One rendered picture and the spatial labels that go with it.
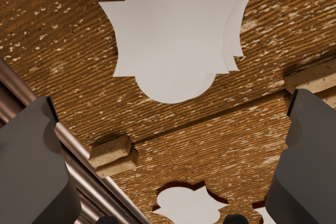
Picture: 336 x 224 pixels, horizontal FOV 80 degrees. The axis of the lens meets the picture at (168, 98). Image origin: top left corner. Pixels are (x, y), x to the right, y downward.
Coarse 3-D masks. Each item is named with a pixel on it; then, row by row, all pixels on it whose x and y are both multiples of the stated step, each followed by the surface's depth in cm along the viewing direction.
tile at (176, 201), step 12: (168, 192) 33; (180, 192) 33; (192, 192) 33; (204, 192) 33; (168, 204) 35; (180, 204) 35; (192, 204) 35; (204, 204) 35; (216, 204) 35; (168, 216) 37; (180, 216) 37; (192, 216) 37; (204, 216) 37; (216, 216) 37
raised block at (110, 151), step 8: (104, 144) 28; (112, 144) 28; (120, 144) 27; (128, 144) 27; (96, 152) 28; (104, 152) 27; (112, 152) 26; (120, 152) 26; (128, 152) 27; (88, 160) 27; (96, 160) 27; (104, 160) 27; (112, 160) 27
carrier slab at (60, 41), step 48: (0, 0) 19; (48, 0) 19; (96, 0) 19; (288, 0) 19; (0, 48) 22; (48, 48) 22; (96, 48) 22; (288, 48) 22; (96, 96) 25; (144, 96) 25; (240, 96) 25; (96, 144) 29
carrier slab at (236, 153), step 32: (192, 128) 28; (224, 128) 27; (256, 128) 27; (288, 128) 27; (160, 160) 31; (192, 160) 31; (224, 160) 31; (256, 160) 31; (128, 192) 35; (224, 192) 35; (256, 192) 35
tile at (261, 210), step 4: (264, 200) 36; (252, 204) 36; (256, 204) 36; (260, 204) 36; (264, 204) 36; (256, 208) 36; (260, 208) 35; (264, 208) 35; (260, 212) 36; (264, 212) 36; (264, 216) 37; (268, 216) 37; (260, 220) 39; (264, 220) 37; (268, 220) 37; (272, 220) 37
